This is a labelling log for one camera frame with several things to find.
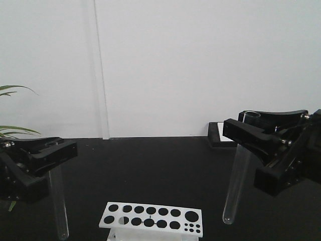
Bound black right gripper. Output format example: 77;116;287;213
223;109;320;196

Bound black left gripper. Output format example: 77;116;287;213
1;137;77;203

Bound thin glass test tube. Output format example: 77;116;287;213
48;165;69;240

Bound wide glass test tube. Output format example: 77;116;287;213
222;110;261;224

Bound green potted plant leaves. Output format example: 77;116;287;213
0;84;42;212

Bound white test tube rack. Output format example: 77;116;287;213
98;201;203;240

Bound white wall power socket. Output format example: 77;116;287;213
207;122;237;148

